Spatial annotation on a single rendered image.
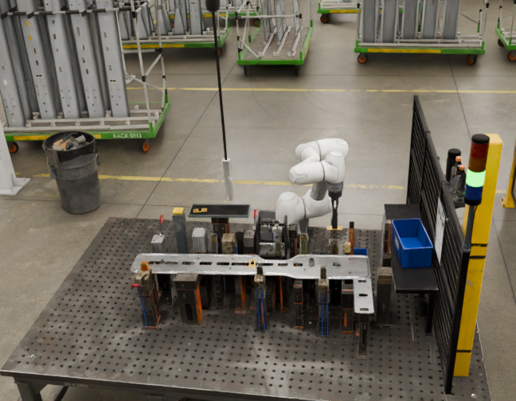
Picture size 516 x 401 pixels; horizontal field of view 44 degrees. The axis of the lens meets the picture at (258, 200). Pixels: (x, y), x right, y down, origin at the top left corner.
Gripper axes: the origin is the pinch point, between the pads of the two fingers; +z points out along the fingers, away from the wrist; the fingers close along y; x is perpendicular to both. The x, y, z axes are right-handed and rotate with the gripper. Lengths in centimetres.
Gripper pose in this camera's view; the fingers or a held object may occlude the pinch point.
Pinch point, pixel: (334, 221)
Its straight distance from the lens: 349.5
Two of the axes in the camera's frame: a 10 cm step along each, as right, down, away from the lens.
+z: 0.5, 8.7, 5.0
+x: 9.9, 0.0, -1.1
